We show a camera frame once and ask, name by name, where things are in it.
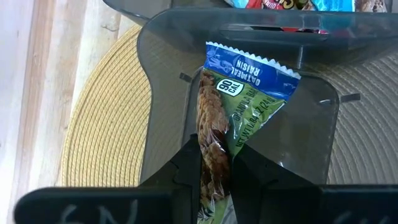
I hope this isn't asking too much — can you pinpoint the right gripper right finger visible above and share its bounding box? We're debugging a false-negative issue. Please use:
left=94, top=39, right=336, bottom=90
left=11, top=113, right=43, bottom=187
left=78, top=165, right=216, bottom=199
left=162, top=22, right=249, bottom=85
left=231, top=142, right=322, bottom=224

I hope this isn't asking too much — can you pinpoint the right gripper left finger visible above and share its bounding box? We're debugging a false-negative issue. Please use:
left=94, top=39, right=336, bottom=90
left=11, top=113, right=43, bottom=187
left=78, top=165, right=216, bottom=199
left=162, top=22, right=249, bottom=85
left=139, top=133, right=203, bottom=224

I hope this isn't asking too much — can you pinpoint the oatmeal raisin granola bar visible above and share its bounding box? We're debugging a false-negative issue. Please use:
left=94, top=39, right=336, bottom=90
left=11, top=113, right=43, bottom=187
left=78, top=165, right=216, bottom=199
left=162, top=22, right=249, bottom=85
left=195, top=41, right=302, bottom=224

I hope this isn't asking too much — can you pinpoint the red-ended chewy granola bar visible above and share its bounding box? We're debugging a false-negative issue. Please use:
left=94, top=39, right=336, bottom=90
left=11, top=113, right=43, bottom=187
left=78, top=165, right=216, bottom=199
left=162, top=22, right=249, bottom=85
left=354, top=0, right=389, bottom=13
left=224, top=0, right=312, bottom=11

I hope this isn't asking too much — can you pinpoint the light blue red-ended granola bar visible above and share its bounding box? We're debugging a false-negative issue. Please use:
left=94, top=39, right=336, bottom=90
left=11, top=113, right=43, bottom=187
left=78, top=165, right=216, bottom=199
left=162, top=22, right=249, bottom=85
left=310, top=0, right=355, bottom=12

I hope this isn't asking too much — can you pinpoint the round woven yellow placemat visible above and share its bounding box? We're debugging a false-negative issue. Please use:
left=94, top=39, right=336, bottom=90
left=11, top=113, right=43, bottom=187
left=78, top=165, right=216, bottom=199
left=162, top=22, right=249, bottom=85
left=57, top=24, right=398, bottom=188

